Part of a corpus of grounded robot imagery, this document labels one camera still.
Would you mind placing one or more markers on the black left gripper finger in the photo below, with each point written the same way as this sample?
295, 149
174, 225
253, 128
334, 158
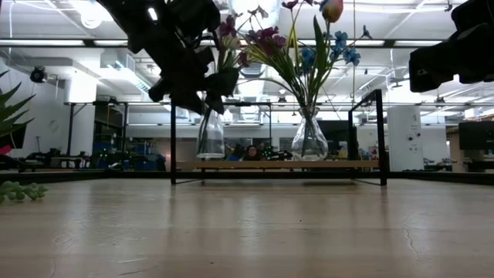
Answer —
181, 90
222, 83

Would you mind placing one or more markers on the purple artificial flower bunch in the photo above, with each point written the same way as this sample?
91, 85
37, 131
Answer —
270, 38

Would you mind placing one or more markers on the round-bellied clear glass vase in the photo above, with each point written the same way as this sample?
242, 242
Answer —
308, 143

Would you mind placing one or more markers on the blue artificial flower bunch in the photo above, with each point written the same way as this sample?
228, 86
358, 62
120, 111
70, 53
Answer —
339, 38

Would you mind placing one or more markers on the pink artificial tulip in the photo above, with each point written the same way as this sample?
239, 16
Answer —
332, 9

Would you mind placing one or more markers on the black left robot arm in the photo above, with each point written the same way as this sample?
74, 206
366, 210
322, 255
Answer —
127, 19

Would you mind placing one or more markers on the person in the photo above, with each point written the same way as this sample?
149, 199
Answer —
251, 152

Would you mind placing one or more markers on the black computer monitor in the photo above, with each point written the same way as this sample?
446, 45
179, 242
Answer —
476, 135
339, 135

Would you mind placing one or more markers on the white column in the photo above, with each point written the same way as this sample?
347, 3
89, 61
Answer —
403, 135

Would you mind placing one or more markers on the black ceiling spotlight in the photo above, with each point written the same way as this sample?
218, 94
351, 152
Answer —
38, 74

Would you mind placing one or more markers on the red curved object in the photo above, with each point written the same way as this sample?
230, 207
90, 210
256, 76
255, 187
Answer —
4, 150

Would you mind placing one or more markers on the potted artificial succulent plant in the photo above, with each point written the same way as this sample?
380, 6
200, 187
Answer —
23, 191

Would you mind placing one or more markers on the wooden shelf with black frame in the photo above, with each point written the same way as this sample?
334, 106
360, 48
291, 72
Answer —
278, 165

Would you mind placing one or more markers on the black background rig frame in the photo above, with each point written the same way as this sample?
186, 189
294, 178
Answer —
71, 127

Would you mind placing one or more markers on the black aluminium table frame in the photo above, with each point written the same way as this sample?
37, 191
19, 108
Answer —
77, 175

